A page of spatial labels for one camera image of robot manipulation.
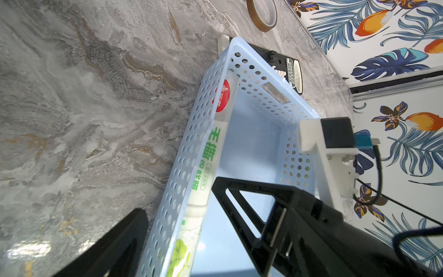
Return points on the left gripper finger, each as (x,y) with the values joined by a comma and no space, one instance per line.
(116,254)

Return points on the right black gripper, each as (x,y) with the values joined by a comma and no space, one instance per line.
(303,237)

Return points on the light blue plastic basket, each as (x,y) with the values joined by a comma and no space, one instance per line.
(261,143)

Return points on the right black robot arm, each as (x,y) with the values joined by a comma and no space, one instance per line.
(397,234)

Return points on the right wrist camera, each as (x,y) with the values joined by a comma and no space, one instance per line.
(332,145)

